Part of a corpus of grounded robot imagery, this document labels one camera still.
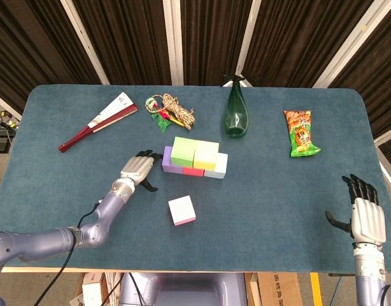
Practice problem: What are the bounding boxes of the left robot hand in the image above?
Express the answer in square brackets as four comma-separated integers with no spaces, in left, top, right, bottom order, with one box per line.
[120,149,165,193]

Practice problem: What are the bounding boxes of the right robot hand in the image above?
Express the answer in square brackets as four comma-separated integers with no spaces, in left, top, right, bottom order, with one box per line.
[325,173,387,247]

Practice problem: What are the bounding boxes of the purple foam cube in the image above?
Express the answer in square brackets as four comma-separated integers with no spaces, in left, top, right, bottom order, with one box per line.
[162,146,185,175]

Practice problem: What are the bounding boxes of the green foam cube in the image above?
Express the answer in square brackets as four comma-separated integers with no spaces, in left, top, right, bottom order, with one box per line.
[170,136,198,168]

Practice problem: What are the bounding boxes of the pale pink foam cube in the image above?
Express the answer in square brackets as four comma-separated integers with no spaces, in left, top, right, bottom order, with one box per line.
[167,195,197,226]

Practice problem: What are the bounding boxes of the yellow foam cube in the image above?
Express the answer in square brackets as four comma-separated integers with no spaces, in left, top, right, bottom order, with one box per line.
[192,140,220,170]

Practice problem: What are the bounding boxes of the light blue foam cube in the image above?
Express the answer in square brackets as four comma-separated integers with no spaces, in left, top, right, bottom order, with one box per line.
[204,152,229,179]

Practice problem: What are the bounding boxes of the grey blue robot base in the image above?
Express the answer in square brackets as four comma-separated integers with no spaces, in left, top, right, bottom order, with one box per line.
[118,272,249,306]

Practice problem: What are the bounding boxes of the colourful tassel ornament green leaves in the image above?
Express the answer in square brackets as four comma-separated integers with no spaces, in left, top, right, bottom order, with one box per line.
[144,94,180,133]

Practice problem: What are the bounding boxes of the red foam cube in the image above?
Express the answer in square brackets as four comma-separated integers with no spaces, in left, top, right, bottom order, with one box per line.
[182,166,205,177]

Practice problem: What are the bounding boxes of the folding fan dark red ribs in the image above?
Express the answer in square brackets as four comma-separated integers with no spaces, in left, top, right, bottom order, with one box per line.
[58,92,139,154]

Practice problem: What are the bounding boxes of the orange green snack bag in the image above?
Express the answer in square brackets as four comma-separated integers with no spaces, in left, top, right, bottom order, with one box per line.
[283,110,322,159]

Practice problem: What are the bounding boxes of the dark green glass bottle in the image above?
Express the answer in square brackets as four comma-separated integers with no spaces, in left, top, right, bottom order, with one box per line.
[223,74,250,139]

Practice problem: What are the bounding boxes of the brown cardboard box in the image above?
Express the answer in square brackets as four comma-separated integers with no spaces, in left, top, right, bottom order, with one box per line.
[257,272,303,306]

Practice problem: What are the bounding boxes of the blue felt table mat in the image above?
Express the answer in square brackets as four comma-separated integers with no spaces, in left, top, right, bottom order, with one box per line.
[0,84,391,273]

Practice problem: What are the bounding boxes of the white cardboard box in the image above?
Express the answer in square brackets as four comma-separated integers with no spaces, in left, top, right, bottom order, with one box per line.
[82,272,107,306]

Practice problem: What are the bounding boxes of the dark brown pleated curtain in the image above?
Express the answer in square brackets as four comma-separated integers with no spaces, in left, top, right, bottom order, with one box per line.
[0,0,391,138]

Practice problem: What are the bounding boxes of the braided beige rope bundle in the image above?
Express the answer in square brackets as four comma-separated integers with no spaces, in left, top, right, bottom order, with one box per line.
[162,92,196,131]

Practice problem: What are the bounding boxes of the white metal frame post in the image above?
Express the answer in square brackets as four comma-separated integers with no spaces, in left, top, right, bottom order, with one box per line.
[235,0,262,87]
[312,0,383,89]
[373,124,391,146]
[162,0,185,86]
[60,0,110,85]
[0,90,23,121]

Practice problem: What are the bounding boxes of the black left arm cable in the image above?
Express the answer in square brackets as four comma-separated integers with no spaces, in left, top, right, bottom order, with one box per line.
[34,199,104,306]

